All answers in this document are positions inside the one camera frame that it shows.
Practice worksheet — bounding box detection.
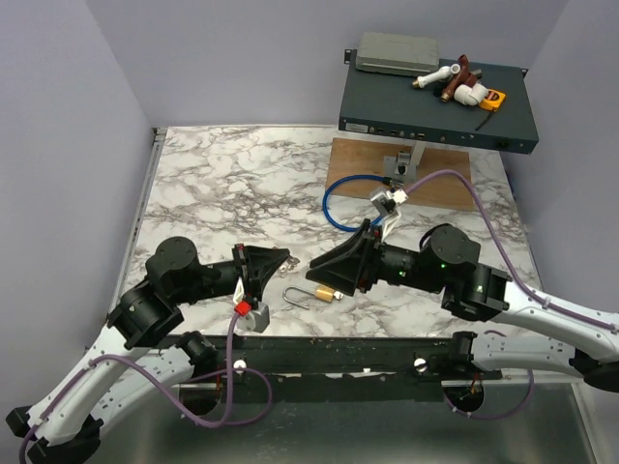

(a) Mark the silver key with ring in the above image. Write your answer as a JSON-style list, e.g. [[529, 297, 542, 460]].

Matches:
[[279, 256, 300, 273]]

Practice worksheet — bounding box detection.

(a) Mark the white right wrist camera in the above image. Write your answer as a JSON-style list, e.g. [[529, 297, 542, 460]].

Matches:
[[369, 188, 408, 242]]

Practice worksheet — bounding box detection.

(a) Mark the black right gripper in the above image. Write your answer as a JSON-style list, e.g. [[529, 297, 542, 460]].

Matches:
[[305, 219, 446, 297]]

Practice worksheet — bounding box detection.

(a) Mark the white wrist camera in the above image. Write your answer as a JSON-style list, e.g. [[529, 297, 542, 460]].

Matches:
[[233, 278, 270, 334], [369, 188, 408, 242]]

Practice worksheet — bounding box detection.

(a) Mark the blue cable loop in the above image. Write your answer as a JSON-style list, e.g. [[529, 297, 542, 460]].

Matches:
[[322, 174, 393, 232]]

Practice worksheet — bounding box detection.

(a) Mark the white pipe with brass end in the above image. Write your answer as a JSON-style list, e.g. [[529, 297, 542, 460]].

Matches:
[[412, 63, 461, 89]]

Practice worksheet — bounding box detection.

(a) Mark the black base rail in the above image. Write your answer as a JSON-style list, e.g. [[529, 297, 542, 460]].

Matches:
[[154, 333, 504, 405]]

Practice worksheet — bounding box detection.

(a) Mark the white pipe elbow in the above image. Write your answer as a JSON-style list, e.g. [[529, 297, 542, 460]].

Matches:
[[454, 82, 488, 106]]

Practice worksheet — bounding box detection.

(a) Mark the blue rack network switch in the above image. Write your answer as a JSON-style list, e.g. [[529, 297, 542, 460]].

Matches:
[[339, 49, 539, 155]]

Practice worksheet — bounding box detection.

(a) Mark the grey plastic case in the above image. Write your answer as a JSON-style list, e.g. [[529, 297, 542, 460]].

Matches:
[[355, 32, 440, 76]]

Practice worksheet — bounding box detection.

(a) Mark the brown pipe fitting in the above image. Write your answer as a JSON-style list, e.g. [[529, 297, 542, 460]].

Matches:
[[441, 54, 478, 102]]

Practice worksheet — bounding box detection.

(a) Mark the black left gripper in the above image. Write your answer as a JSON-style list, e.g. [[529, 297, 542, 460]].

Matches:
[[175, 243, 292, 304]]

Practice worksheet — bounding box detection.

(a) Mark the grey metal socket bracket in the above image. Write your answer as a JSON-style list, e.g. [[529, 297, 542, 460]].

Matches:
[[383, 151, 418, 186]]

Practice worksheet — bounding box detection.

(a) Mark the wooden board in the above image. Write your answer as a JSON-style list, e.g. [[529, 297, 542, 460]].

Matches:
[[325, 138, 474, 211]]

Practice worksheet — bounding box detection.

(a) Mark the brass padlock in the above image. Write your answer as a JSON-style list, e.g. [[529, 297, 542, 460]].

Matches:
[[281, 286, 342, 309]]

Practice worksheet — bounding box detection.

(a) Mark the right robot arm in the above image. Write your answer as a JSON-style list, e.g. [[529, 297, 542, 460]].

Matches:
[[306, 222, 618, 392]]

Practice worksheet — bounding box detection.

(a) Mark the yellow tape measure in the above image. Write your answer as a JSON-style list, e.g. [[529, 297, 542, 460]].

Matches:
[[479, 89, 507, 112]]

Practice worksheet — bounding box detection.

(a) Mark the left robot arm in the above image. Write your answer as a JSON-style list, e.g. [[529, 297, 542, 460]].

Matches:
[[6, 237, 290, 463]]

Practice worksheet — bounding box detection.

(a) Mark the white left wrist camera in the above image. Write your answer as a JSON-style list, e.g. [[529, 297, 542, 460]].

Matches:
[[233, 278, 270, 334]]

